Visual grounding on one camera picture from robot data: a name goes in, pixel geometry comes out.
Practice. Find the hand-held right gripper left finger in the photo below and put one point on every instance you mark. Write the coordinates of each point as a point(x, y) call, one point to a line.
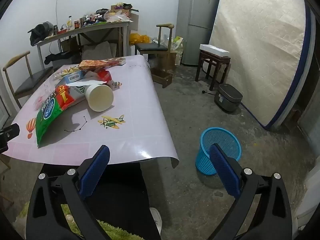
point(96, 170)

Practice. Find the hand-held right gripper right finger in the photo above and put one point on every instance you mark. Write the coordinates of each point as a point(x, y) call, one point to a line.
point(225, 172)

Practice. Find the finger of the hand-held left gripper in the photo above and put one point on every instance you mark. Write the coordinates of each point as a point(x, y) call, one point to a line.
point(10, 131)

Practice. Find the blue plastic mesh waste basket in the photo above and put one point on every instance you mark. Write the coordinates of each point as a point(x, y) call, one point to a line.
point(203, 160)

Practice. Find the green potato chip bag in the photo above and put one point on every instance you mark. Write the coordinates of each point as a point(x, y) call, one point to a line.
point(47, 115)

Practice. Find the light blue cardboard box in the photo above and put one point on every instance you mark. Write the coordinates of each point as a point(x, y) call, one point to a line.
point(72, 76)

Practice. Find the person's black trousers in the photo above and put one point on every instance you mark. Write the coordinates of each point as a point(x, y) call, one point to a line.
point(120, 192)

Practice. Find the wooden chair with brown seat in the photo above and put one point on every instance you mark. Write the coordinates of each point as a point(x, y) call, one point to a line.
point(30, 82)

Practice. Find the green shaggy rug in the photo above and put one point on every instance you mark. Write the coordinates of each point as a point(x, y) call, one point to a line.
point(115, 231)

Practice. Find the white paper cup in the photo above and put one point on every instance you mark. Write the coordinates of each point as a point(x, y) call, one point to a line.
point(100, 97)

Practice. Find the grey rice cooker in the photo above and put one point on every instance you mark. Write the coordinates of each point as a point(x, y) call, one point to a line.
point(227, 97)

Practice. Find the person's white shoe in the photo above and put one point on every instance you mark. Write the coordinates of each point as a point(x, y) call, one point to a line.
point(156, 217)

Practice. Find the yellow snack packet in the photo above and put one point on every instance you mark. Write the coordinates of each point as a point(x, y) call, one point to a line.
point(66, 72)

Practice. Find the table with pink cloth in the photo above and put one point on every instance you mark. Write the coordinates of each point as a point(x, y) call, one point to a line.
point(130, 92)

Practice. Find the black cloth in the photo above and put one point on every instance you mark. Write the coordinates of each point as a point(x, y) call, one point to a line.
point(62, 56)

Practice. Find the orange snack bag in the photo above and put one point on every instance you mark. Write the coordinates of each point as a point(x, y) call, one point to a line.
point(97, 63)

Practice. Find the brown wooden crate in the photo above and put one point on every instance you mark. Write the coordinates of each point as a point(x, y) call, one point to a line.
point(162, 76)

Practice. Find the dark wooden stool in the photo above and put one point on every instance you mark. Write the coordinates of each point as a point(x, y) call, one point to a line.
point(215, 56)

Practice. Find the flat white box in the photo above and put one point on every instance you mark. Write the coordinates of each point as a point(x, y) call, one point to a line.
point(215, 49)

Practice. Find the wooden chair with black seat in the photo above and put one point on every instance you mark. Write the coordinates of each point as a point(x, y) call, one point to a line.
point(150, 47)

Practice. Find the beige mattress with blue edge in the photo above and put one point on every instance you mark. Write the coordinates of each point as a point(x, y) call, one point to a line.
point(260, 42)

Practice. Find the yellow plastic bag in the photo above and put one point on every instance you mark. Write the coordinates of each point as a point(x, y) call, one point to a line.
point(140, 39)

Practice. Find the white and green bag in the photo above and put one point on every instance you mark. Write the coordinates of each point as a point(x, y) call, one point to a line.
point(178, 42)

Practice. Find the grey desk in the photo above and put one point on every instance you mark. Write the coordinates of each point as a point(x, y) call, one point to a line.
point(100, 26)

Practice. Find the pile of desk clutter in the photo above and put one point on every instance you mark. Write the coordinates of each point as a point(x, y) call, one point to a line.
point(112, 15)

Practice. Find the grey refrigerator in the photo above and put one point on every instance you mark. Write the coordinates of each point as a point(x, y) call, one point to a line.
point(195, 17)

